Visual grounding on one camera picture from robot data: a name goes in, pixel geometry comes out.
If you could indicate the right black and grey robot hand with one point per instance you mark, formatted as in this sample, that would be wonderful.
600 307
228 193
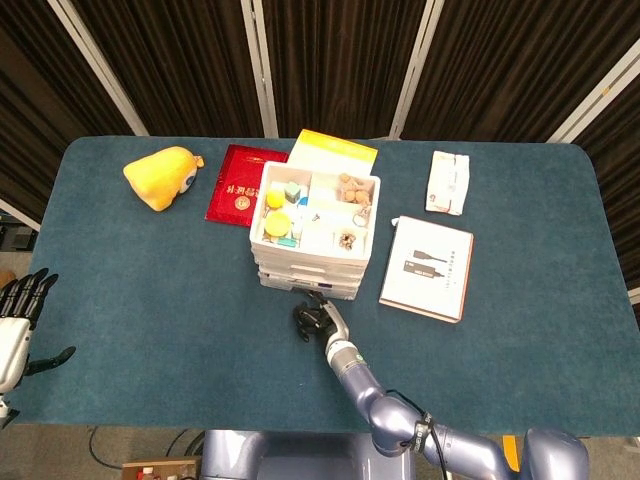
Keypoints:
332 322

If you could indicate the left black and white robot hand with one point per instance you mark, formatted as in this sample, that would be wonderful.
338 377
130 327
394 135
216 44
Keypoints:
12 340

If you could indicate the clear drawer holding marker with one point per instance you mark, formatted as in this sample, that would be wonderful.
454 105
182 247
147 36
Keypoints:
345 292

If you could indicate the clear drawer holding dark case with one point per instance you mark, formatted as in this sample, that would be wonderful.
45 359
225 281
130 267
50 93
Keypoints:
345 279

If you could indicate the clear drawer holding small items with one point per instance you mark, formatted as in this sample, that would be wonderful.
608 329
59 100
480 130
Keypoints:
350 266

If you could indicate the white plastic drawer organizer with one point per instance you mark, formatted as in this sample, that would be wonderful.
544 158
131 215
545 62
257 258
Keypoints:
305 252

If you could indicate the small metal trinket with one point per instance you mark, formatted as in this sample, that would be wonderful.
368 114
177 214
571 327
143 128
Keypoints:
346 240

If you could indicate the white printed cardboard box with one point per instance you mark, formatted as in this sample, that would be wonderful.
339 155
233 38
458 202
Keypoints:
425 270

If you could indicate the green cube eraser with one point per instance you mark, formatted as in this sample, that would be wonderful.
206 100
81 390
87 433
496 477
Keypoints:
292 192

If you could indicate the blue-grey robot torso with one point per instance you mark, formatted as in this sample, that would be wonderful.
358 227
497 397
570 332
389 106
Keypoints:
300 457

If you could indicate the blue table cloth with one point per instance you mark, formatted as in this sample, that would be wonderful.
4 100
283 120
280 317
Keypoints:
150 300

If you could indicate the red certificate booklet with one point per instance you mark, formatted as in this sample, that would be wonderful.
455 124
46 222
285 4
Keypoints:
235 185

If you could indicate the yellow and white book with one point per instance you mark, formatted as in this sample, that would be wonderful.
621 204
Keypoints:
330 150

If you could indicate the white tissue packet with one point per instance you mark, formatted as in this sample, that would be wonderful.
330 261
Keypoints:
447 182

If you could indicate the brown cardboard box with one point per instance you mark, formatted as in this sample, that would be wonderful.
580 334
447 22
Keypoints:
160 470

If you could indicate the yellow plush toy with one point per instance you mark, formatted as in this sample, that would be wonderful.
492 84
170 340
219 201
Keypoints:
157 177

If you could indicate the grey metal partition post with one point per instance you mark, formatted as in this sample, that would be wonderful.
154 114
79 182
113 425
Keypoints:
595 92
100 70
415 70
260 70

